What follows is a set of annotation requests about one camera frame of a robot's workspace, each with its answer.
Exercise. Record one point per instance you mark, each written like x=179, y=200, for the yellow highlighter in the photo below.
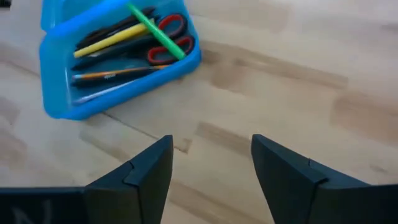
x=112, y=40

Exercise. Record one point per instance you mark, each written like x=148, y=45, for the orange pencil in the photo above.
x=130, y=70

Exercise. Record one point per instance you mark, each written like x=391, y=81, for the green marker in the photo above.
x=155, y=31

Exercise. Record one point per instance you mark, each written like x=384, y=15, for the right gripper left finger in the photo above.
x=124, y=199

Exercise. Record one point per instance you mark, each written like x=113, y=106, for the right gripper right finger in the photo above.
x=311, y=199

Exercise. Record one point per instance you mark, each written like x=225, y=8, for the blue plastic supply box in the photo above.
x=53, y=93

